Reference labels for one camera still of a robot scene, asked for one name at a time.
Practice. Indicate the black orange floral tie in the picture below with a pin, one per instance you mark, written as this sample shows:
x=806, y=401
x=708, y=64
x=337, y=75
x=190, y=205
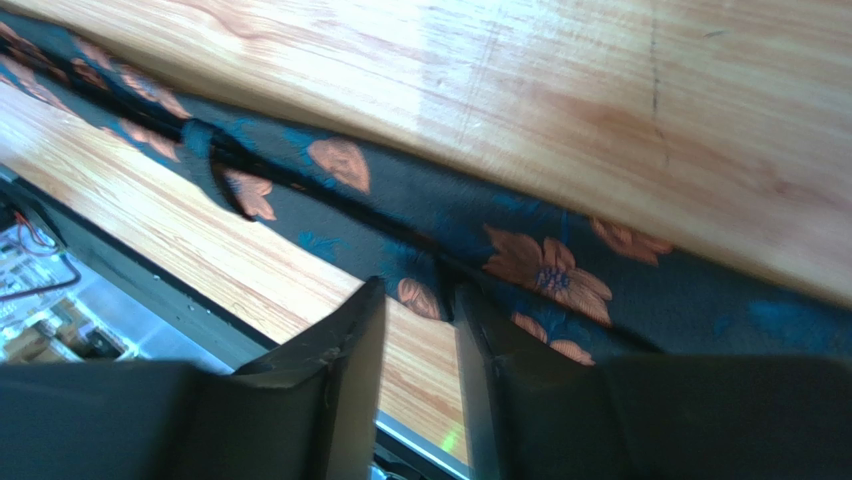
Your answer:
x=588, y=288

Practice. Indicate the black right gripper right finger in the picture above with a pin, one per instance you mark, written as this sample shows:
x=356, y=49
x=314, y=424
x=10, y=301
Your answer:
x=532, y=413

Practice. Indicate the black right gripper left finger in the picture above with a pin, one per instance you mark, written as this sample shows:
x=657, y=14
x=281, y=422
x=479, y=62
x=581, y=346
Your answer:
x=304, y=410

